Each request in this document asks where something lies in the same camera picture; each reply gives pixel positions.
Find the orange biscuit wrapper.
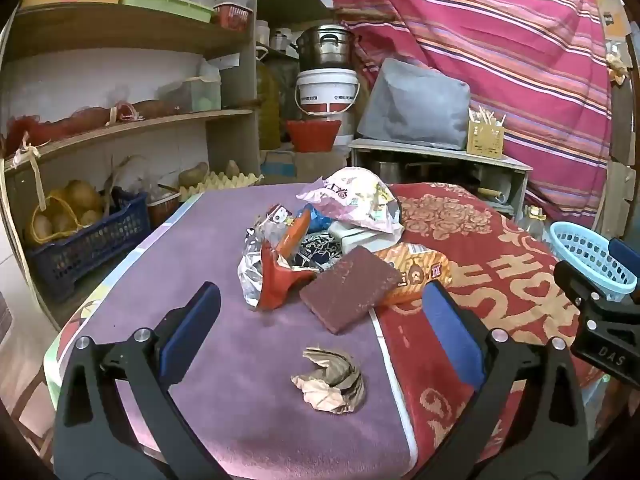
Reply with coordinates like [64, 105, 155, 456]
[375, 243, 452, 307]

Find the maroon scouring pad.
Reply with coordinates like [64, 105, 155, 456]
[299, 246, 401, 334]

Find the brown paper ball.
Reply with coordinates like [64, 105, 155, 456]
[291, 347, 367, 415]

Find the grey cloth rag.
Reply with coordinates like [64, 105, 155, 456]
[329, 221, 404, 255]

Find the black white patterned packet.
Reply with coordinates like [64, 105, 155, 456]
[293, 231, 343, 272]

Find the pink white snack bag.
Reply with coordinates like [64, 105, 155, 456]
[296, 167, 404, 236]

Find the red silver foil wrapper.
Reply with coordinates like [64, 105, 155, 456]
[238, 228, 319, 310]

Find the orange clear snack bag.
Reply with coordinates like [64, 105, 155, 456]
[250, 204, 329, 261]

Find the light blue plastic basket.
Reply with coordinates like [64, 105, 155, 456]
[547, 221, 638, 302]

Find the red gold patterned towel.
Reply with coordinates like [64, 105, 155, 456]
[376, 183, 579, 466]

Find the clear yellow label bottle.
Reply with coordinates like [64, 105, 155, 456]
[518, 205, 547, 242]

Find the grey low shelf unit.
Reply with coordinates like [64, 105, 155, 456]
[349, 138, 533, 220]

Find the purple table mat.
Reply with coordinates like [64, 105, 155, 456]
[44, 184, 418, 479]

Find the yellow chopstick holder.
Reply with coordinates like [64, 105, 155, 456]
[466, 106, 506, 159]

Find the steel pot in shelf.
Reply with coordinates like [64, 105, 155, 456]
[371, 160, 402, 184]

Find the dark blue plastic crate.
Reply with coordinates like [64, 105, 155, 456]
[27, 186, 151, 301]

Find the yellow net potato bag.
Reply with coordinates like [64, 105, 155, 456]
[25, 180, 105, 247]

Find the striped pink red curtain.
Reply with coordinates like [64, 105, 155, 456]
[333, 0, 612, 226]

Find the red plastic basket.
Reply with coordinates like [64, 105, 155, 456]
[286, 119, 342, 153]

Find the yellow egg tray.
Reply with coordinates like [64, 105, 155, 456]
[179, 172, 264, 203]

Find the cardboard box blue label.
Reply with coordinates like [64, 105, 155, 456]
[260, 150, 297, 179]

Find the white red plastic bucket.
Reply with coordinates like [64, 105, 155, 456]
[294, 68, 360, 116]

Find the yellow oil jug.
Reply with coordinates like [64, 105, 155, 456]
[256, 44, 281, 151]

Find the steel cooking pot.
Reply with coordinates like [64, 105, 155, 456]
[293, 24, 360, 72]

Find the clear plastic storage box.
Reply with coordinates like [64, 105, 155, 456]
[156, 77, 221, 113]

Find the red small basket on shelf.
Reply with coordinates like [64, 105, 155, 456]
[212, 2, 253, 32]

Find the green plastic tray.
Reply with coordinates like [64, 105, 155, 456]
[119, 0, 213, 23]

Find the wooden handled pan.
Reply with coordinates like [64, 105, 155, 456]
[476, 186, 504, 200]

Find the wooden wall shelf unit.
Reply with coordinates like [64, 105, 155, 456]
[0, 0, 264, 331]

